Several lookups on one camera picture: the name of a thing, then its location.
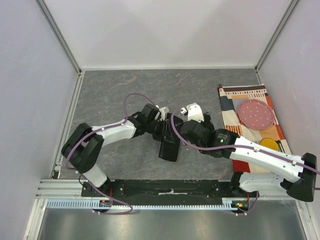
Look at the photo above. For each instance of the aluminium frame post left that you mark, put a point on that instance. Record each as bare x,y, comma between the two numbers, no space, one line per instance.
42,5

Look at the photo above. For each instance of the aluminium frame post right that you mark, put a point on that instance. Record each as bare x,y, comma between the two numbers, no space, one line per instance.
276,34

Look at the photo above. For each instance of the black zip tool case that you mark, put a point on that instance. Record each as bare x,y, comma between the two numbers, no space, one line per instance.
169,152

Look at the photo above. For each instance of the yellow plastic bowl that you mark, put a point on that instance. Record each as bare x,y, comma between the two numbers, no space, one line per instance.
269,143

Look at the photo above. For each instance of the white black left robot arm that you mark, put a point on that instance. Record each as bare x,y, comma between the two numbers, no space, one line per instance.
84,145

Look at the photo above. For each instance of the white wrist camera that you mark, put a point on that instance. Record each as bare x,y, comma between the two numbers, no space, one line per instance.
193,112
162,113

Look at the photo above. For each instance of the pink dotted plate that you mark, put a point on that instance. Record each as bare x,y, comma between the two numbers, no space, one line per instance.
255,114

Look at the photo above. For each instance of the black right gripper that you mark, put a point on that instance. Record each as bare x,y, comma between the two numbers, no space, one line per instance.
186,127

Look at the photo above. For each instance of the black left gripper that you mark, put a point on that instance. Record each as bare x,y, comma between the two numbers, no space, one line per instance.
165,133

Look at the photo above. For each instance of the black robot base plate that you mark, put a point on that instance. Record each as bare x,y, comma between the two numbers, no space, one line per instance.
124,188

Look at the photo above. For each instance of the colourful patterned cloth mat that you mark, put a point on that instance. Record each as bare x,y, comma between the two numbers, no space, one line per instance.
231,97

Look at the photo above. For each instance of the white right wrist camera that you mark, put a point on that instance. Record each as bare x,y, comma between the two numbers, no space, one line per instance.
193,112

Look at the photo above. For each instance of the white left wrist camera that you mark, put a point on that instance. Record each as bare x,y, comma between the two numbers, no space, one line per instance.
162,113

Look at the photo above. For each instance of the aluminium frame post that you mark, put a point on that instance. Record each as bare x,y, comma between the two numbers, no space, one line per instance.
276,34
42,5

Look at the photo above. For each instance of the light blue cable duct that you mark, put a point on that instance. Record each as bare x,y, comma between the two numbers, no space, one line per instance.
95,204

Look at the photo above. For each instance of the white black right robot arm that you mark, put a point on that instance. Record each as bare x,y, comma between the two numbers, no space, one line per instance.
293,174

